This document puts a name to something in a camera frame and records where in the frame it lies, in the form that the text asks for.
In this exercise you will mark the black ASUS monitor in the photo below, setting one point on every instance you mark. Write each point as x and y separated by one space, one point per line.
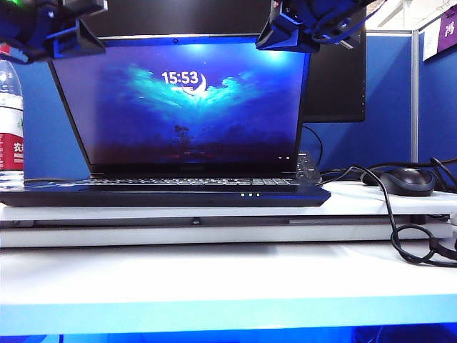
335 89

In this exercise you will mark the black Logitech mouse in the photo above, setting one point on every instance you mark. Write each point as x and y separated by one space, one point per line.
407 182

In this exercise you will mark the water bottle with red label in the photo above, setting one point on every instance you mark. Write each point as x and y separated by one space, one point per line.
10 114

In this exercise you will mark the black Logitech keyboard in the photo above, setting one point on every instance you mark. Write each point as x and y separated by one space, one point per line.
307 169

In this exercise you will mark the white paper sign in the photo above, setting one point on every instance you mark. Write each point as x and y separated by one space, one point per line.
431 43

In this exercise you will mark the black Hasee laptop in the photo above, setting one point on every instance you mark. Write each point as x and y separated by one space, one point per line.
185 125

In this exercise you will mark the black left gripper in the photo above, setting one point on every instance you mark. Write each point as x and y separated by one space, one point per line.
25 28

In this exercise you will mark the silver partition post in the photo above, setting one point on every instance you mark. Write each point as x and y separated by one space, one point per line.
415 96

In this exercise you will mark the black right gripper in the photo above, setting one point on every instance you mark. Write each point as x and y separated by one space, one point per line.
321 18

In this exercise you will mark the blue partition panel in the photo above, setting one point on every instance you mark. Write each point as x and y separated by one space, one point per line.
385 107
439 114

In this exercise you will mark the purple sign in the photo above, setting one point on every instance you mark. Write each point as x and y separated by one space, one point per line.
449 30

